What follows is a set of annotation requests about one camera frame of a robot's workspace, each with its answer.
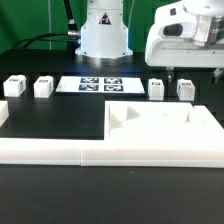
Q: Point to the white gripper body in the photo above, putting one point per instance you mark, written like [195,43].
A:
[187,34]

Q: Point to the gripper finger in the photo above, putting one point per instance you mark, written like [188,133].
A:
[170,73]
[217,74]

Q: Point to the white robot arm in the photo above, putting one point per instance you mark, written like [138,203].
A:
[104,37]

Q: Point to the white U-shaped obstacle fence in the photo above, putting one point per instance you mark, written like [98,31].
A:
[175,150]

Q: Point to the white marker tag plate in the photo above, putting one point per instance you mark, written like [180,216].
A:
[78,84]

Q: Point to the white square table top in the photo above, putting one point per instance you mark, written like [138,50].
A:
[133,121]

